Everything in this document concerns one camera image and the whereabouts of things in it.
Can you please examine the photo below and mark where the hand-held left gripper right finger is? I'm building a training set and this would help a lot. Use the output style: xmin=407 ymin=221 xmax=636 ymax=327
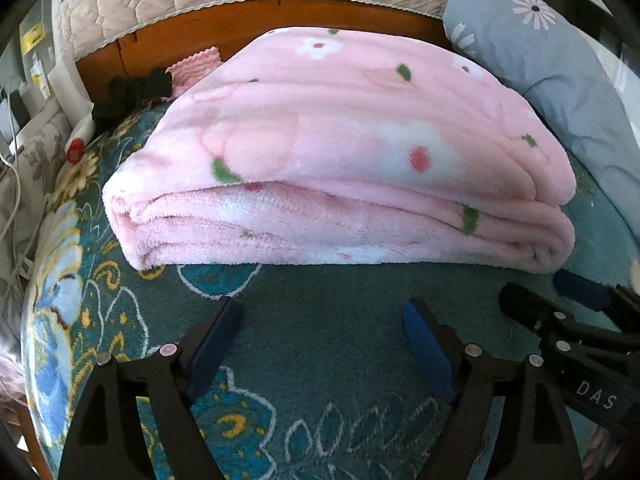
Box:
xmin=401 ymin=299 xmax=583 ymax=480

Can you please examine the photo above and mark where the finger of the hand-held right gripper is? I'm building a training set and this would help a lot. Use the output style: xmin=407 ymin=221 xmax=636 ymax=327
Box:
xmin=499 ymin=281 xmax=601 ymax=361
xmin=552 ymin=269 xmax=640 ymax=333

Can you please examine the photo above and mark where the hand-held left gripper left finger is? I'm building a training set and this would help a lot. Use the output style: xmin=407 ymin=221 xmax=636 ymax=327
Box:
xmin=57 ymin=295 xmax=245 ymax=480

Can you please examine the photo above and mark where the pink floral fleece cloth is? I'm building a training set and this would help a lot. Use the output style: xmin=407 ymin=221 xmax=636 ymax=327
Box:
xmin=102 ymin=27 xmax=578 ymax=273

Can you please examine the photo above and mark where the person's right hand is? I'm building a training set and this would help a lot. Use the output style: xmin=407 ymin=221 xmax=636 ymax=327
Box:
xmin=582 ymin=432 xmax=623 ymax=480

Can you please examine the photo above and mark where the green floral bed blanket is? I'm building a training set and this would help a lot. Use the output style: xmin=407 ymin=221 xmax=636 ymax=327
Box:
xmin=20 ymin=105 xmax=640 ymax=480

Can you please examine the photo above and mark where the blue-grey floral pillow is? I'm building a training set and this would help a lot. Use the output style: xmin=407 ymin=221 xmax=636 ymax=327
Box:
xmin=442 ymin=0 xmax=640 ymax=241

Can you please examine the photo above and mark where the white bottle with red cap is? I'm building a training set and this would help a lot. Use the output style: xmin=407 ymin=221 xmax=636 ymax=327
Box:
xmin=65 ymin=110 xmax=96 ymax=165

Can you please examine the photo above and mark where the grey floral bedside cloth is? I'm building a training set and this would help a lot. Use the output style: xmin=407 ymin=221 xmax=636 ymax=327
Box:
xmin=0 ymin=110 xmax=71 ymax=311

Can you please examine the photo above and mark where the black cloth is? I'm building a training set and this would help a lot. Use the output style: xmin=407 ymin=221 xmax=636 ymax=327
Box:
xmin=92 ymin=72 xmax=173 ymax=128

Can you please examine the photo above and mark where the pink ribbed cloth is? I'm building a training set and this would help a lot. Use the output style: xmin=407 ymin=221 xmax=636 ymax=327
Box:
xmin=165 ymin=47 xmax=223 ymax=97

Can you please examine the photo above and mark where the white power strip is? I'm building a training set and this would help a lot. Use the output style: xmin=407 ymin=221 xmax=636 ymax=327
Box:
xmin=20 ymin=10 xmax=56 ymax=101

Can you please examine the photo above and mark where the white cable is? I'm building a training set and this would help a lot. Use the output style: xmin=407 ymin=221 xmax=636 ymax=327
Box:
xmin=0 ymin=77 xmax=51 ymax=281

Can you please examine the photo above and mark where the wooden bed frame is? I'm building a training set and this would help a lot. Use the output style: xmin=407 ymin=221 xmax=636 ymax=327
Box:
xmin=75 ymin=0 xmax=451 ymax=106

